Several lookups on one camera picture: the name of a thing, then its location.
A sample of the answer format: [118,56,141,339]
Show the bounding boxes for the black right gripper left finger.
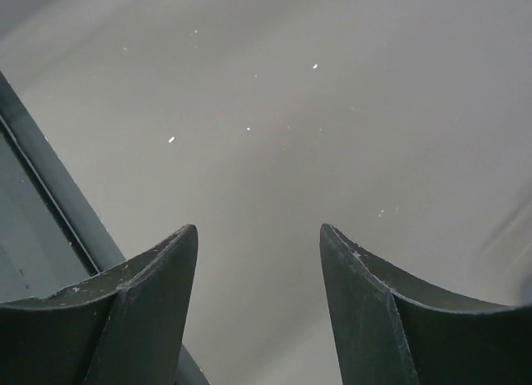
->
[1,225,198,384]

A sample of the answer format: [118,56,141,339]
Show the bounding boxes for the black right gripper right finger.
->
[319,224,531,384]

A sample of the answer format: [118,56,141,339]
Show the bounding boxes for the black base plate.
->
[1,80,207,384]

